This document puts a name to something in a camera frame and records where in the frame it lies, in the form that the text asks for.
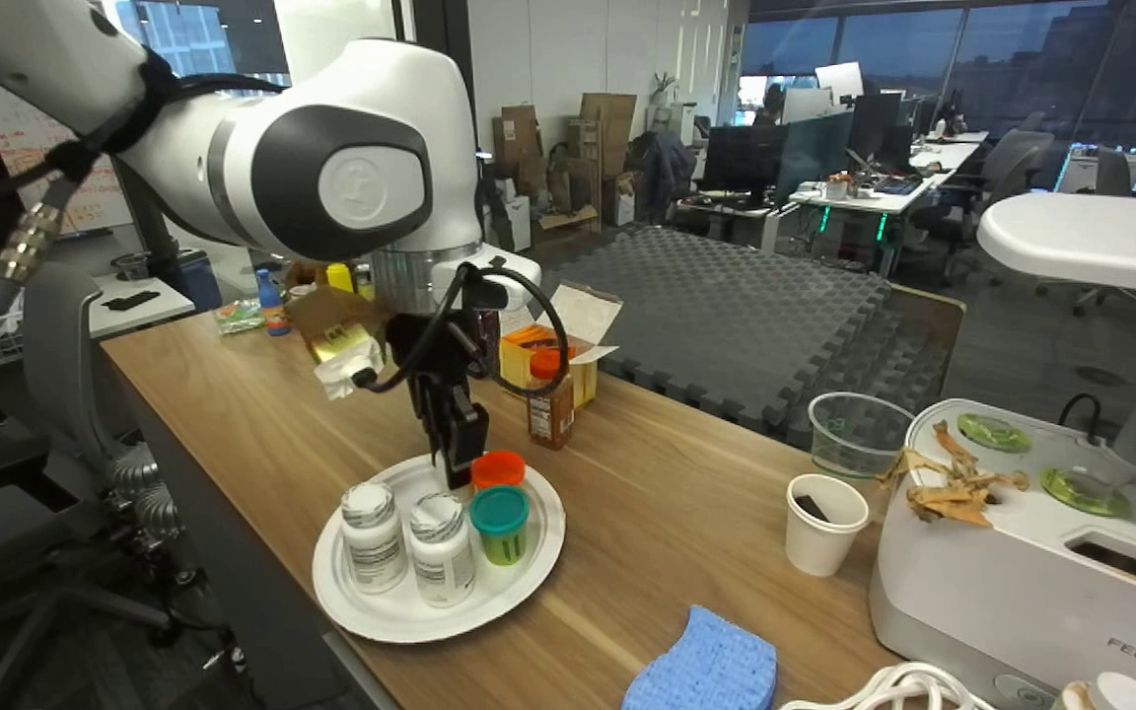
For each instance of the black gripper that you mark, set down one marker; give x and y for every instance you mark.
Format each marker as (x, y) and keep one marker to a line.
(440, 360)

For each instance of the spice bottle orange cap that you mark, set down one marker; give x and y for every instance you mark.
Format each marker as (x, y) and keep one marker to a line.
(549, 405)

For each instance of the white supplement bottle blue label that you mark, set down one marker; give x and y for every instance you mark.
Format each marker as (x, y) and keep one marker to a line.
(374, 537)

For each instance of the white pill bottle grey label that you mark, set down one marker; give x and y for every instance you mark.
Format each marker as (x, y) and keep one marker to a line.
(440, 551)

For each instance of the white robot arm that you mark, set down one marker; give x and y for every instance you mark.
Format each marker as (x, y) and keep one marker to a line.
(374, 155)

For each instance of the white paper plate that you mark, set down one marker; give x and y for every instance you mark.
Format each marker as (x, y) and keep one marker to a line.
(404, 616)

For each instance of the orange lid play-doh tub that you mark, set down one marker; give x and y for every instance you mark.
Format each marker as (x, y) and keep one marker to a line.
(500, 470)

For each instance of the teal lid play-doh tub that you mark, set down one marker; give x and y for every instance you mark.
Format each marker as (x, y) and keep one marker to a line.
(500, 522)

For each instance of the yellow open cardboard box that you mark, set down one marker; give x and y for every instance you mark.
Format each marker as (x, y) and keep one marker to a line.
(584, 318)

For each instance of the yellow mustard bottle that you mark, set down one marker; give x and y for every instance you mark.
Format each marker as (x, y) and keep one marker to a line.
(339, 278)

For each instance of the blue sponge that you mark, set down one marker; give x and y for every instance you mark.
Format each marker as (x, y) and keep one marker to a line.
(711, 662)

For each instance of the white paper cup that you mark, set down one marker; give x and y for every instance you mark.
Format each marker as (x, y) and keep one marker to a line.
(828, 514)

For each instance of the clear plastic cup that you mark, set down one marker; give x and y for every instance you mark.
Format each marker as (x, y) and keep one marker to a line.
(859, 436)

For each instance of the white planter appliance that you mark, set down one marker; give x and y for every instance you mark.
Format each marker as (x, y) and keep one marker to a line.
(1042, 594)

